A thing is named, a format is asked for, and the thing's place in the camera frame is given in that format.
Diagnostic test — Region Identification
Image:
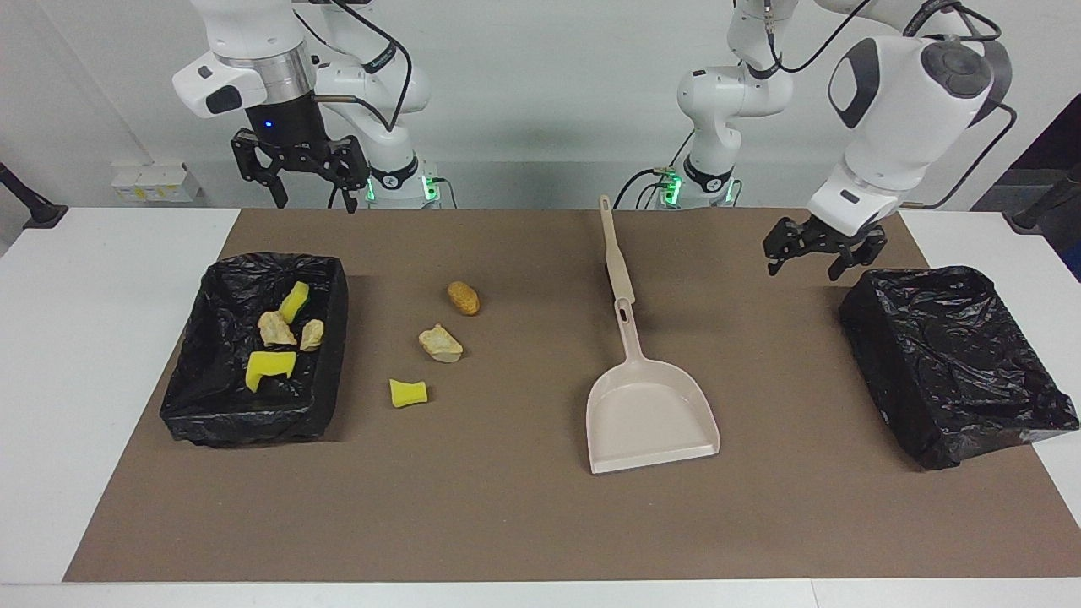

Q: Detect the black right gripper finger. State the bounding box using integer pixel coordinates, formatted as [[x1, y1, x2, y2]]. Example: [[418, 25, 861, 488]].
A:
[[231, 128, 290, 209], [325, 135, 371, 214]]

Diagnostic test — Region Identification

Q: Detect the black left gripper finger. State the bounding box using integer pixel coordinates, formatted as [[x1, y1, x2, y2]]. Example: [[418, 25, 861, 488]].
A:
[[828, 226, 888, 282], [763, 218, 818, 277]]

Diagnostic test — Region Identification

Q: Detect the yellow sponge with green backing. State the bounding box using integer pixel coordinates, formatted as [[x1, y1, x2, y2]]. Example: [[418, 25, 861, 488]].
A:
[[279, 281, 311, 323]]

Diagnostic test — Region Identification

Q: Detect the beige hand brush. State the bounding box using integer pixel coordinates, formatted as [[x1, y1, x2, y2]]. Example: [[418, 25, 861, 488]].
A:
[[599, 195, 636, 307]]

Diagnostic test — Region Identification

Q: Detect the striped croissant-like bread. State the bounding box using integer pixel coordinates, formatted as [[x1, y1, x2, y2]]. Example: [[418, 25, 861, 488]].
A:
[[258, 310, 298, 348]]

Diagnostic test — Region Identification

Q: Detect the pale torn bread chunk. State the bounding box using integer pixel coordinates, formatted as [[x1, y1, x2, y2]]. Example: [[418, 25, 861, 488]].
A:
[[418, 324, 464, 364]]

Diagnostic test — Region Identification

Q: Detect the notched yellow sponge piece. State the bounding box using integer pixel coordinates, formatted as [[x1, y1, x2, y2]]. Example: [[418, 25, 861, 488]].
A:
[[245, 350, 297, 394]]

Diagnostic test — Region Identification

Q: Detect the beige plastic dustpan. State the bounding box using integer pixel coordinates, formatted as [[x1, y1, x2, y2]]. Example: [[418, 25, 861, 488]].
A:
[[586, 297, 721, 475]]

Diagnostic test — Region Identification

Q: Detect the bin with black plastic bag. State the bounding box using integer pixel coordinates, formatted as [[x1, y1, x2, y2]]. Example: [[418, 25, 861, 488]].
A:
[[838, 266, 1080, 471], [159, 252, 350, 448]]

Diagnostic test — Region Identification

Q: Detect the black stand foot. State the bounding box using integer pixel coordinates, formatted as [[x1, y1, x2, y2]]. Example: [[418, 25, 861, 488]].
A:
[[0, 162, 68, 231], [1003, 165, 1081, 235]]

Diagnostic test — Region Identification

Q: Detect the brown table mat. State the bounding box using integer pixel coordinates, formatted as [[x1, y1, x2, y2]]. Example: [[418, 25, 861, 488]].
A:
[[63, 209, 1081, 584]]

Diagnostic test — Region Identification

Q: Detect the white wall socket box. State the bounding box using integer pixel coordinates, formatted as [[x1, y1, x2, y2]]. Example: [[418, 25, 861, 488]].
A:
[[111, 162, 204, 204]]

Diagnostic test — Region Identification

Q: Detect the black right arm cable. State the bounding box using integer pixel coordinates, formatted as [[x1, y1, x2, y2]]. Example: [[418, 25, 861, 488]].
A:
[[291, 0, 415, 212]]

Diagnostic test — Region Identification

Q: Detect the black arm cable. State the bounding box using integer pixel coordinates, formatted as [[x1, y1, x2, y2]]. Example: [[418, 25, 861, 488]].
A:
[[764, 0, 1019, 209], [291, 0, 415, 212]]

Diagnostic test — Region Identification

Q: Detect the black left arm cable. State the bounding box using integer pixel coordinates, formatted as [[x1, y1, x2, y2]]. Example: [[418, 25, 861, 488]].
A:
[[764, 0, 1019, 209]]

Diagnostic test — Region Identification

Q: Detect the black left base cable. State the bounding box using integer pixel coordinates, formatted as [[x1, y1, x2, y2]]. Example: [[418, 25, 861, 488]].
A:
[[612, 127, 698, 209]]

